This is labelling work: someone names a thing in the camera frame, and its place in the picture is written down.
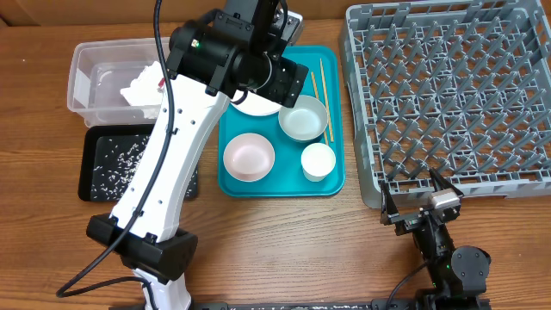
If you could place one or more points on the wooden chopstick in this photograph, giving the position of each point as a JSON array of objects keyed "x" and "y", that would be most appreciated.
[
  {"x": 316, "y": 93},
  {"x": 322, "y": 71}
]

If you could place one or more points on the left wooden chopstick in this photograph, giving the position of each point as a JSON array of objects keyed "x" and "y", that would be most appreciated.
[{"x": 316, "y": 93}]

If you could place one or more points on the white flat plate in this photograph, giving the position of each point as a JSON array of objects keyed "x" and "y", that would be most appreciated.
[{"x": 255, "y": 105}]

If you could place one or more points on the teal plastic tray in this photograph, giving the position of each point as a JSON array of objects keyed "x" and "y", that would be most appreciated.
[{"x": 286, "y": 179}]

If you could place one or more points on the white paper cup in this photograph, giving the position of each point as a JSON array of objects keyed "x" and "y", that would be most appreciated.
[{"x": 317, "y": 161}]

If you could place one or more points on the right wooden chopstick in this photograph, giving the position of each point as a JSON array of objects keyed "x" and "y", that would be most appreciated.
[{"x": 322, "y": 71}]

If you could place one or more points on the grey dishwasher rack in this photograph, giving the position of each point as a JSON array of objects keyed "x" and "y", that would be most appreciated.
[{"x": 460, "y": 87}]

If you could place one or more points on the clear plastic bin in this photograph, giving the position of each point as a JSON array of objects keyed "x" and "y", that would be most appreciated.
[{"x": 99, "y": 71}]

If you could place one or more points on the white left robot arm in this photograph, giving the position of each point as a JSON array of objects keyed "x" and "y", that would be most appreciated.
[{"x": 206, "y": 61}]

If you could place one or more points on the red foil wrapper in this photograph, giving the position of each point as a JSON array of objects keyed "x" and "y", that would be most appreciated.
[{"x": 161, "y": 85}]

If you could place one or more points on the white napkin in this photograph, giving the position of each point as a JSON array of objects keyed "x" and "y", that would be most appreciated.
[{"x": 143, "y": 91}]

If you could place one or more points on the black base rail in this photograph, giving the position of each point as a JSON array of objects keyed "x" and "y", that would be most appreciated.
[{"x": 376, "y": 304}]

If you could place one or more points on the grey-white bowl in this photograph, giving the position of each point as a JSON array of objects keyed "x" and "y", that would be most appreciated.
[{"x": 305, "y": 121}]

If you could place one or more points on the pinkish small bowl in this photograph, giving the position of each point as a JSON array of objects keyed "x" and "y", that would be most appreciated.
[{"x": 249, "y": 157}]

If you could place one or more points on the black plastic tray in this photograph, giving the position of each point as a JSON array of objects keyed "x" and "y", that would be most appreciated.
[{"x": 110, "y": 159}]

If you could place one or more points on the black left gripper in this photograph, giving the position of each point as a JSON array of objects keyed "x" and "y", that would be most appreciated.
[{"x": 287, "y": 81}]

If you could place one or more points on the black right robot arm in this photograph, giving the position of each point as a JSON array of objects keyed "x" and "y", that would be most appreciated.
[{"x": 458, "y": 274}]

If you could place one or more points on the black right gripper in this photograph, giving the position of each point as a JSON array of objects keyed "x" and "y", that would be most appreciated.
[{"x": 408, "y": 221}]

